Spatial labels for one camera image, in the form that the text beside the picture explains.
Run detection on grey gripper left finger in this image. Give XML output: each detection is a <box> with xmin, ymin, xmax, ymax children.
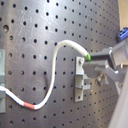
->
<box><xmin>82</xmin><ymin>58</ymin><xmax>128</xmax><ymax>100</ymax></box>

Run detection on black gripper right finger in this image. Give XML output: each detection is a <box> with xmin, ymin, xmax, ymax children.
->
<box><xmin>90</xmin><ymin>47</ymin><xmax>113</xmax><ymax>61</ymax></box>

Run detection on white cable with coloured bands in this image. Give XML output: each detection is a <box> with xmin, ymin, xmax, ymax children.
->
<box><xmin>0</xmin><ymin>40</ymin><xmax>93</xmax><ymax>111</ymax></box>

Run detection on blue clamp at board edge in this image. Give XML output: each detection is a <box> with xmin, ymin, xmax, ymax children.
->
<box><xmin>116</xmin><ymin>27</ymin><xmax>128</xmax><ymax>42</ymax></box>

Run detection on black perforated pegboard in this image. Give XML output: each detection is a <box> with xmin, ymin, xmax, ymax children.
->
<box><xmin>0</xmin><ymin>0</ymin><xmax>119</xmax><ymax>128</ymax></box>

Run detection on grey fixture at left edge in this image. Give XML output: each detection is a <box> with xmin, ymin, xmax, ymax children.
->
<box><xmin>0</xmin><ymin>49</ymin><xmax>6</xmax><ymax>114</ymax></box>

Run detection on grey cable clip bracket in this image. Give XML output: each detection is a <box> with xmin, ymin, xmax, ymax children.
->
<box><xmin>74</xmin><ymin>57</ymin><xmax>90</xmax><ymax>102</ymax></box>

